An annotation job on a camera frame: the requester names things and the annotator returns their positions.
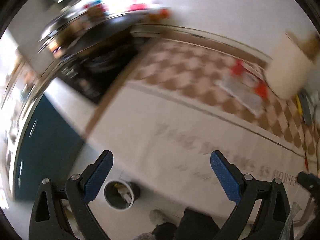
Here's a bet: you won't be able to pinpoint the checkered beige tablecloth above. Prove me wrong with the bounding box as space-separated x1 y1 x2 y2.
88 40 318 217

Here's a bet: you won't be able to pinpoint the grey smartphone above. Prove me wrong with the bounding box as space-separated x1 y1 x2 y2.
298 88 314 127

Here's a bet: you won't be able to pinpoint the black frying pan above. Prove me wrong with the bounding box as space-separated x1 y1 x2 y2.
38 12 142 59

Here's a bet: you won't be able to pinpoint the cream chopstick holder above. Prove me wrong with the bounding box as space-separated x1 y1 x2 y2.
265 31 319 100

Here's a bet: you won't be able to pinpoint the black trouser legs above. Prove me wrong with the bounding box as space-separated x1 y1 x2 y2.
134 207 221 240

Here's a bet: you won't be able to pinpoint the colourful wall stickers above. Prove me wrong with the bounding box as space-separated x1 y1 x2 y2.
82 0 173 23

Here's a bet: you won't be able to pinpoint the blue kitchen cabinet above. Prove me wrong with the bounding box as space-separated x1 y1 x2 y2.
12 96 84 201

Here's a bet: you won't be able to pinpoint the black induction cooktop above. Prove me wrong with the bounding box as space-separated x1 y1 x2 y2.
57 34 138 105

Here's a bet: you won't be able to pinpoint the red white snack bag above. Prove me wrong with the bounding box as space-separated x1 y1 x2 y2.
216 59 268 117

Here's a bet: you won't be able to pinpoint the white trash bin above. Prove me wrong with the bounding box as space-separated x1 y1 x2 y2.
104 179 140 211

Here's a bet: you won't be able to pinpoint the grey left slipper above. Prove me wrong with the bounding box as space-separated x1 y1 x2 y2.
149 210 168 226

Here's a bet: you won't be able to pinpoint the red chili pepper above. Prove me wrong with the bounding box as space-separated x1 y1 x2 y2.
304 155 309 172

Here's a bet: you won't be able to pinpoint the yellow pen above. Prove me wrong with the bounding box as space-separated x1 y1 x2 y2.
296 94 303 116

